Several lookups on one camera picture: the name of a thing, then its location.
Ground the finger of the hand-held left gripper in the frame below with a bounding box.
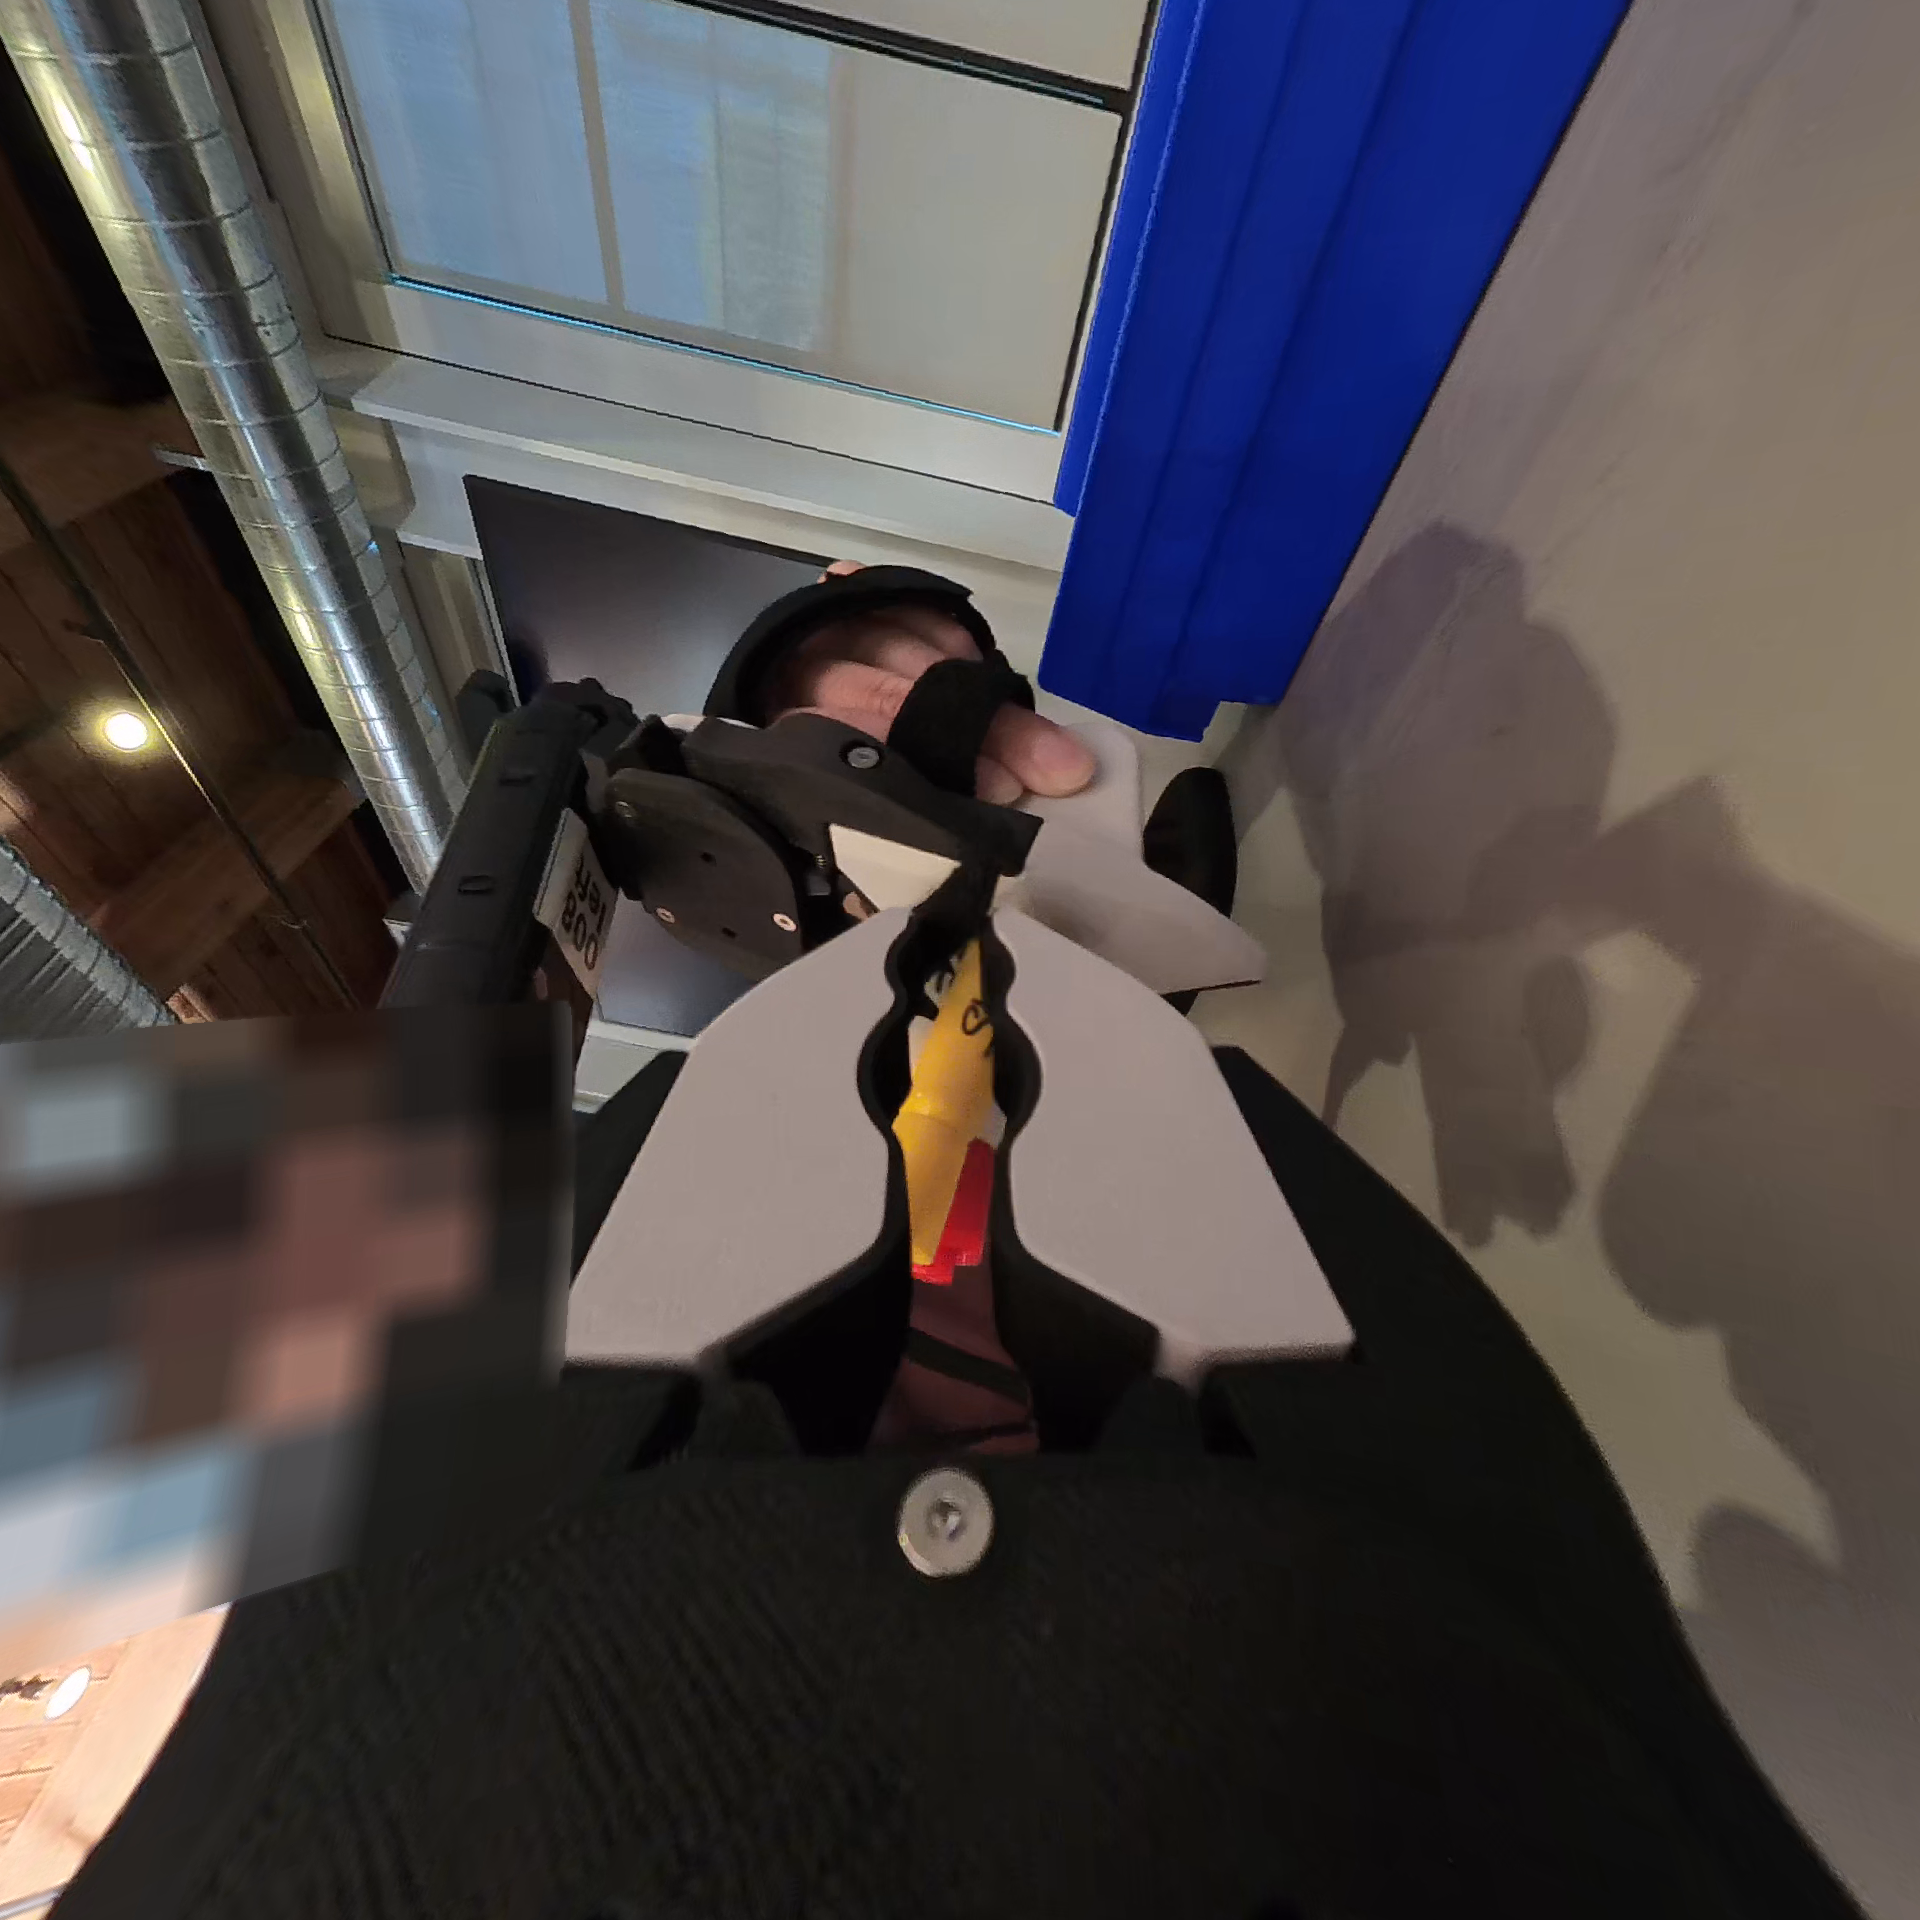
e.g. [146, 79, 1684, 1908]
[830, 825, 965, 912]
[1017, 727, 1273, 995]

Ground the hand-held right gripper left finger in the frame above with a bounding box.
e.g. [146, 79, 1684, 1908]
[568, 910, 925, 1457]

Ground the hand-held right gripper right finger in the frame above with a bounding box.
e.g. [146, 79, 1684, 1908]
[990, 909, 1357, 1457]

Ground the black hook-and-loop strap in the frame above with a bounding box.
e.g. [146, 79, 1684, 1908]
[877, 857, 1023, 1037]

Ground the yellow marker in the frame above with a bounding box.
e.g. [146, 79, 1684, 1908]
[893, 935, 1005, 1275]

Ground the red cap marker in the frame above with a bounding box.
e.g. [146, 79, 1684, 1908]
[910, 1140, 992, 1289]

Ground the person's left hand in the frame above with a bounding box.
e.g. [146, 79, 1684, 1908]
[780, 559, 1101, 805]

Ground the blue plastic bin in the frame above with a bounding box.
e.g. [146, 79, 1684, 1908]
[1036, 0, 1634, 742]

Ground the dark wall screen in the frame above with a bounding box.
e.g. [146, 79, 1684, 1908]
[463, 473, 843, 1037]

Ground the silver ventilation duct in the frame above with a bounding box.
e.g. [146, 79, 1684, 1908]
[0, 840, 182, 1037]
[0, 0, 459, 901]

